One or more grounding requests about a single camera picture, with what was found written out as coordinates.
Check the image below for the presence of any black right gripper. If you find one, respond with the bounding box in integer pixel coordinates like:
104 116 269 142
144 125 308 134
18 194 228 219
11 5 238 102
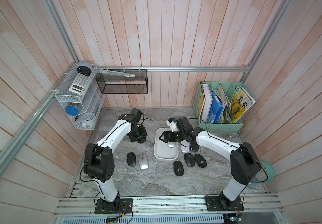
159 131 186 143

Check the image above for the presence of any silver mouse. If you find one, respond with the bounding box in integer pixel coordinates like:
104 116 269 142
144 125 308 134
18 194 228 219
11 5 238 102
168 142 176 148
138 153 149 170

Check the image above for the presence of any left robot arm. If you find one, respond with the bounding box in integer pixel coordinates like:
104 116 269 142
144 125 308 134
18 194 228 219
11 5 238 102
83 108 147 211

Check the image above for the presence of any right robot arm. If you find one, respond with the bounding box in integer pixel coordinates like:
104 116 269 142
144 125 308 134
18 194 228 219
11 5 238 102
159 127 262 211

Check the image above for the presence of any white storage box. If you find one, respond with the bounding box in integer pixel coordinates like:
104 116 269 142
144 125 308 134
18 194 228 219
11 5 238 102
154 128 179 162

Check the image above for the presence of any white mouse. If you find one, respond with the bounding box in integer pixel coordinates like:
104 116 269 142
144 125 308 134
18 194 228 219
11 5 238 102
180 141 190 154

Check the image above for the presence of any white book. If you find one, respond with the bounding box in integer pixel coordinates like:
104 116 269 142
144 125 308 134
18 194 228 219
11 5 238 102
201 83 212 122

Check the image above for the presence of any beige book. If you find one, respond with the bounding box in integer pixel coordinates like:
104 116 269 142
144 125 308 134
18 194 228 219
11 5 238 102
198 89 205 119

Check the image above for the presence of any white cup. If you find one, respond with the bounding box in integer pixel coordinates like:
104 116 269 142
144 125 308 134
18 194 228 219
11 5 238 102
81 113 95 128

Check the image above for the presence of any blue binder folder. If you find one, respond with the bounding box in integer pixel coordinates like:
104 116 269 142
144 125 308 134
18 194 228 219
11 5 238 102
209 92 223 124

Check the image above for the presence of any ruler on basket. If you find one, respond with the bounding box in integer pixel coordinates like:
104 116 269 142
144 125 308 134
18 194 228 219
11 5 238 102
98 69 135 78

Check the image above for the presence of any green plastic file organizer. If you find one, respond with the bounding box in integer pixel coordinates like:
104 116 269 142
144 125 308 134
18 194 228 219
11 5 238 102
193 82 255 132

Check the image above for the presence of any blue lid jar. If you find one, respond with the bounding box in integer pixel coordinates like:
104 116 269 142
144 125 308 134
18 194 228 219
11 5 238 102
65 103 79 116

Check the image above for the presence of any green folder with papers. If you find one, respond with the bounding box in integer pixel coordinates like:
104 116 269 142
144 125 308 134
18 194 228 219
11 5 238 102
214 84 230 123

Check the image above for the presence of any white calculator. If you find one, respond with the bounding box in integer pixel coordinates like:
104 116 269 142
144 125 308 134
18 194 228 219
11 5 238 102
69 73 92 95

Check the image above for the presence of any yellow cover magazine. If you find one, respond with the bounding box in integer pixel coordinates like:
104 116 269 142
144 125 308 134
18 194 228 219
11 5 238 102
230 85 256 124

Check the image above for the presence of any round grey speaker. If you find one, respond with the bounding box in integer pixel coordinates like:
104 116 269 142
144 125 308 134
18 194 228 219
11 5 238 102
77 62 93 77

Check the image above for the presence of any green round alarm clock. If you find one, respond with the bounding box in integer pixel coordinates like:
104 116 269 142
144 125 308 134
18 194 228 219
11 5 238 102
254 161 274 183

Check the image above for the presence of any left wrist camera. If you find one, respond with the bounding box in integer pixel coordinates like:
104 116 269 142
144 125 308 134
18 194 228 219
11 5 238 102
130 108 143 120

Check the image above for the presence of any black wire basket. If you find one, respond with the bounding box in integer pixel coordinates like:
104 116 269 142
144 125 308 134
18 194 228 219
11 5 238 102
96 69 149 94

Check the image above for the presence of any white wire shelf rack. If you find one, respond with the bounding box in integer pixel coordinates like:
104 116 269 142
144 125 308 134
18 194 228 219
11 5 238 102
55 64 105 130

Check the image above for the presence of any aluminium front rail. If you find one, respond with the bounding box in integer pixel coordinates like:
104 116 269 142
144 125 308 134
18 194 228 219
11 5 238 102
53 193 285 217

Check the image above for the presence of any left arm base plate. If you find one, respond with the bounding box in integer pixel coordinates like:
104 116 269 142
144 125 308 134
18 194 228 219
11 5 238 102
94 198 133 214

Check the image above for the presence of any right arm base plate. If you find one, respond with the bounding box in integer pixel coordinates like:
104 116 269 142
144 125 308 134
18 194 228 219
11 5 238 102
204 196 244 211

